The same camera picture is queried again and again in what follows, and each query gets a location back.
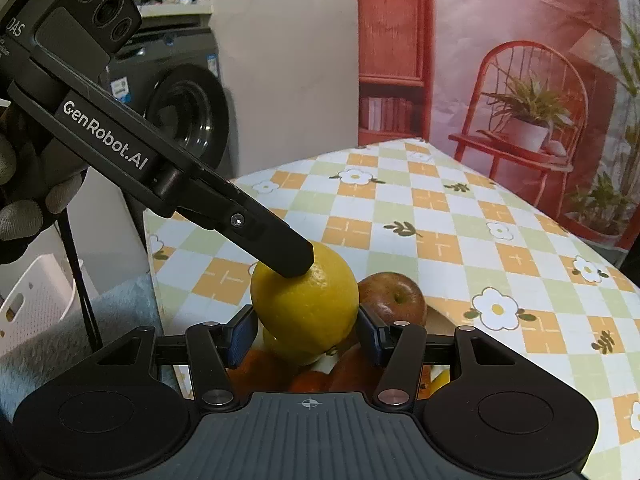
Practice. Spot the large yellow lemon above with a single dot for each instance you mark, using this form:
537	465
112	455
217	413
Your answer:
310	310

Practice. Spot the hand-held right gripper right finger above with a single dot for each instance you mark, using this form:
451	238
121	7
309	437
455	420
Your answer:
369	342

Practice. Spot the dark red apple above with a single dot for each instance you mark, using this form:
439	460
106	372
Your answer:
395	300

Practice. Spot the printed backdrop cloth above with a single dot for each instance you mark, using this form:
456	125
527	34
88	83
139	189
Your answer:
500	10

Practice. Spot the person's left hand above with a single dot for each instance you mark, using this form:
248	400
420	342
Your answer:
25	200

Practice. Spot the round yellow lemon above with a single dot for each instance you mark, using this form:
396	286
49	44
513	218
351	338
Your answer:
280	352

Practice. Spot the checkered floral tablecloth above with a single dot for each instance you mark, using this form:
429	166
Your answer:
450	240

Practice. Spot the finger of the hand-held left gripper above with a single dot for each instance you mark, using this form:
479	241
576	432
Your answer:
260	232

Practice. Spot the grey washing machine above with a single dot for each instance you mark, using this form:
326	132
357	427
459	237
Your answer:
190	110

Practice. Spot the white perforated basket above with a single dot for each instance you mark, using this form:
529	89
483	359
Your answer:
40	300

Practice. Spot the grey fluffy rug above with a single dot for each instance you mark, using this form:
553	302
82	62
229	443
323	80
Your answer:
115	310

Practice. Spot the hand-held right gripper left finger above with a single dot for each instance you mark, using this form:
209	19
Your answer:
243	340

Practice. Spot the orange mandarin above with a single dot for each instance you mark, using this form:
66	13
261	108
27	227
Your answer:
352	375
260	375
310	384

